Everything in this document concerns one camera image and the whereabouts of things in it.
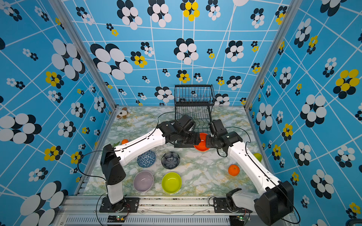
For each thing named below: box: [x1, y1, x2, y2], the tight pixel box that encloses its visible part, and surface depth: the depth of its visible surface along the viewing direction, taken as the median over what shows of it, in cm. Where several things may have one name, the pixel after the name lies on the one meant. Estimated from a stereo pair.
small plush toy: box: [116, 107, 129, 121], surface depth 114 cm
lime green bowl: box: [161, 171, 182, 194], surface depth 81 cm
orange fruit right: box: [228, 164, 240, 177], surface depth 84 cm
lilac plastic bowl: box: [132, 170, 155, 194], surface depth 82 cm
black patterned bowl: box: [161, 151, 181, 170], surface depth 89 cm
